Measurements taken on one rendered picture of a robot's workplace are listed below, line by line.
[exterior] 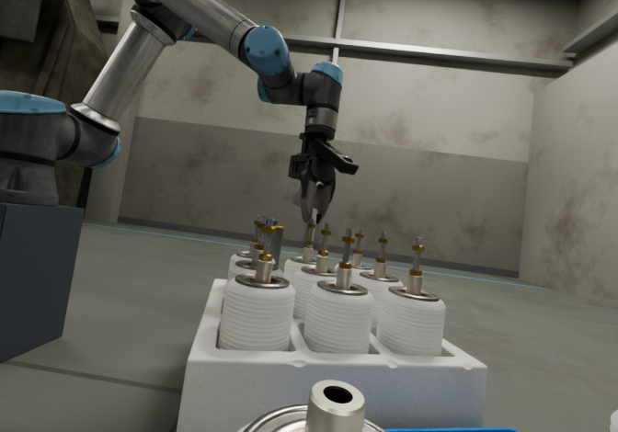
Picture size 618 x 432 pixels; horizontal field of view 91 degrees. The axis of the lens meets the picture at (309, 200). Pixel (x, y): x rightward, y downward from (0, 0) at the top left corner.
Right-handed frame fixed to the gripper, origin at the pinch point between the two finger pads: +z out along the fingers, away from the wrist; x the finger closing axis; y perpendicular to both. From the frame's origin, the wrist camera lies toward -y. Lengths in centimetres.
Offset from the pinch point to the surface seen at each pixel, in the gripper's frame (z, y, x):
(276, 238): 6.8, 15.4, -1.9
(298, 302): 15.2, -9.7, 10.4
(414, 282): 8.0, -26.2, 2.3
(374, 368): 17.6, -27.8, 13.1
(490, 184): -65, 65, -328
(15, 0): -143, 299, 78
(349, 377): 18.8, -26.3, 15.9
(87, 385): 35, 16, 35
